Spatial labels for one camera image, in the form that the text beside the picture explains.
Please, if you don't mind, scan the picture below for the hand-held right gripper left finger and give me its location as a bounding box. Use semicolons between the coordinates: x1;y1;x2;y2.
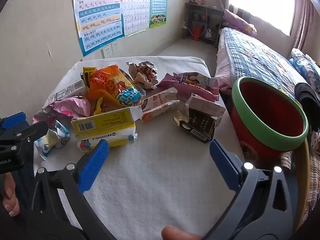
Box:
24;139;118;240

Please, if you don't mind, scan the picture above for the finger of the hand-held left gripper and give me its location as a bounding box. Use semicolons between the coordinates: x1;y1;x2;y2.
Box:
10;121;49;144
0;112;27;131

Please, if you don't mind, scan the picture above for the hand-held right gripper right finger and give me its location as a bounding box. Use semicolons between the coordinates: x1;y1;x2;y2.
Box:
202;139;300;240

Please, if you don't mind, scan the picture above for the brown cigarette pack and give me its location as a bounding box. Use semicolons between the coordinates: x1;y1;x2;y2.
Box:
174;107;217;144

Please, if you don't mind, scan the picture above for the red bucket with green rim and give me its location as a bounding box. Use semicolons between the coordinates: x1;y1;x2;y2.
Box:
230;76;309;164

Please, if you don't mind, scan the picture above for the orange snack bag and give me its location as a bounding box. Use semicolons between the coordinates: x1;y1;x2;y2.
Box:
87;64;146;108

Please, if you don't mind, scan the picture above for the person's left hand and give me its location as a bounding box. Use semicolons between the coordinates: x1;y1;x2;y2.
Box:
0;172;21;217

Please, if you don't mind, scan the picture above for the person's right hand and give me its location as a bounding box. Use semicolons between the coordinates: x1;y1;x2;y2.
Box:
161;226;203;240

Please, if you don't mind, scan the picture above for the small blue white wrapper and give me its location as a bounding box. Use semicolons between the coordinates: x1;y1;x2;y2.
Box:
34;120;72;161

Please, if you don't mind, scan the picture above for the white tissue packet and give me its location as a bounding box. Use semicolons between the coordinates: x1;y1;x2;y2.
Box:
76;124;138;153

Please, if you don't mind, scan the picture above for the yellow paper box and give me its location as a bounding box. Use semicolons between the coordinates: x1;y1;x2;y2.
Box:
71;106;144;140

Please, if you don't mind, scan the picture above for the pink snack bag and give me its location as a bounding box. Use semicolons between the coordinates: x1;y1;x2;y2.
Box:
32;95;92;128

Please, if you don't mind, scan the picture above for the white flattened carton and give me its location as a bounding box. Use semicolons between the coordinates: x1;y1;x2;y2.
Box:
41;80;87;110

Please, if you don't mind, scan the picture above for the crumpled white paper box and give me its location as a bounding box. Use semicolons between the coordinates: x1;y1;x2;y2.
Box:
185;93;226;120

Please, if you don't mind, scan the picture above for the pink white paper carton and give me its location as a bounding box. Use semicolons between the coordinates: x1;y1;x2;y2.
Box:
141;99;180;122
136;87;178;110

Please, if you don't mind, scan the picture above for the purple snack bag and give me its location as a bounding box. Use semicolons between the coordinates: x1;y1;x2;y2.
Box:
156;71;220;103

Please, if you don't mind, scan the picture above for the pink bed sheet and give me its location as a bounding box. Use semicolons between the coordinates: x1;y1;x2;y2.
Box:
214;29;235;95

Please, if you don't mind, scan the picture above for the cartoon print bag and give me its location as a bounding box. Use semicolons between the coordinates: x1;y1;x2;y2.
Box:
306;122;320;155

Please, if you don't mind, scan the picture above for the pink checked cushion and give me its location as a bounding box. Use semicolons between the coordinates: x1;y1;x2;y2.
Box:
280;150;320;228

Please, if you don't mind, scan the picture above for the crumpled paper wrapper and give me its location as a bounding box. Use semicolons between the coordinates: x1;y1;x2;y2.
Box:
126;61;159;90

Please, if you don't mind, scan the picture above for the black cloth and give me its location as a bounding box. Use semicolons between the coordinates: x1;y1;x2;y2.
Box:
294;82;320;110

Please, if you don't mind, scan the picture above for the blue floral pillow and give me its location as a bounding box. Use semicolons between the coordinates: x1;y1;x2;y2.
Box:
290;48;320;93

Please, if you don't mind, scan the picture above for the red container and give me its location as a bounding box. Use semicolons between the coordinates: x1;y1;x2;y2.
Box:
191;26;202;40

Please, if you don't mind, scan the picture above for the pink pillow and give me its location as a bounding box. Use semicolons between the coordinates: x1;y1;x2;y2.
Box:
222;9;257;36

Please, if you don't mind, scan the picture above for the dark shelf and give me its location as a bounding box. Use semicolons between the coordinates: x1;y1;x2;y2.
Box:
184;2;224;47

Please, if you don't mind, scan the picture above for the window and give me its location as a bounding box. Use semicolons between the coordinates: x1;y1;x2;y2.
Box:
229;0;297;37

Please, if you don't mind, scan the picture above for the curtain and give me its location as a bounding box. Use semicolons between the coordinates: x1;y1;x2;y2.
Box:
290;0;315;53

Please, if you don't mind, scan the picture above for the pinyin wall poster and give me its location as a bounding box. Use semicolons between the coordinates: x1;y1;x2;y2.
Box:
72;0;125;57

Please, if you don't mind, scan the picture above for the white chart wall poster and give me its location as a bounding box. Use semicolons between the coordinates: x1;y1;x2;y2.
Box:
121;0;152;37

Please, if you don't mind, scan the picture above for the blue green wall poster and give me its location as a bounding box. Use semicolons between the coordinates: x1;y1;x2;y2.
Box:
149;0;167;28

